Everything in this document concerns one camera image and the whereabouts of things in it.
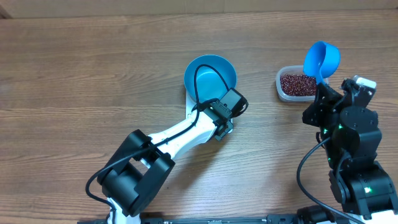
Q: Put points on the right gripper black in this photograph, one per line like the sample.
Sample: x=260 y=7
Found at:
x=326 y=101

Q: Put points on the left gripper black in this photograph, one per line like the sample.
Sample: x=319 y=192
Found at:
x=231 y=126

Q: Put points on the white digital kitchen scale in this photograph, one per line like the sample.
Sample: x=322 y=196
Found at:
x=189 y=104

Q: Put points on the blue plastic measuring scoop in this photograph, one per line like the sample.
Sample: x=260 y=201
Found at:
x=321 y=61

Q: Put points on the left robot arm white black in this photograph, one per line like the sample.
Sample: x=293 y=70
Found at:
x=135 y=173

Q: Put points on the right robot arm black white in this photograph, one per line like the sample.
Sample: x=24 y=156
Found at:
x=351 y=137

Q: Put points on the teal blue bowl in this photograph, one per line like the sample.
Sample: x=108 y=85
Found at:
x=213 y=80

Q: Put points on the clear plastic container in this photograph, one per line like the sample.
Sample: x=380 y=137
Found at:
x=293 y=69

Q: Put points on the red beans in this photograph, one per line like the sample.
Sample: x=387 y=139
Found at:
x=298 y=84

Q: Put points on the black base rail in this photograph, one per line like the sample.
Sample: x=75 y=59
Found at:
x=202 y=220

